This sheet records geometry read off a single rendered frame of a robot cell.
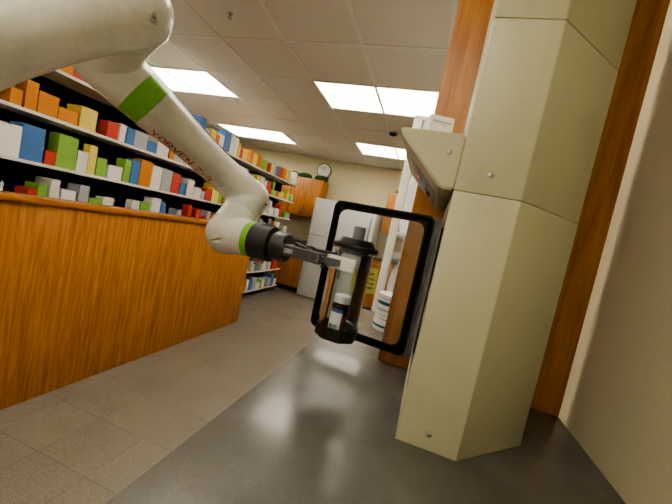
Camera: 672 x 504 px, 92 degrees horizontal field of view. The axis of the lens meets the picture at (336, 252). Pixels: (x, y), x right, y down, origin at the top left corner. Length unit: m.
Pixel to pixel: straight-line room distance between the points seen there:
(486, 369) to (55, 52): 0.83
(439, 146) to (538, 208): 0.21
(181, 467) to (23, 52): 0.58
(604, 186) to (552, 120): 0.42
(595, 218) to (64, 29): 1.13
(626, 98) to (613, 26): 0.31
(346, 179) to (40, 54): 6.05
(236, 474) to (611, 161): 1.06
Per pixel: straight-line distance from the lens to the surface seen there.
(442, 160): 0.63
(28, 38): 0.64
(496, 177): 0.64
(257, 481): 0.55
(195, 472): 0.56
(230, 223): 0.86
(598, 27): 0.84
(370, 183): 6.39
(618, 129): 1.13
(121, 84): 0.88
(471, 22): 1.18
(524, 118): 0.67
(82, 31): 0.68
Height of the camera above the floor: 1.30
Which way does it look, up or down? 4 degrees down
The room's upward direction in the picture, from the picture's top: 12 degrees clockwise
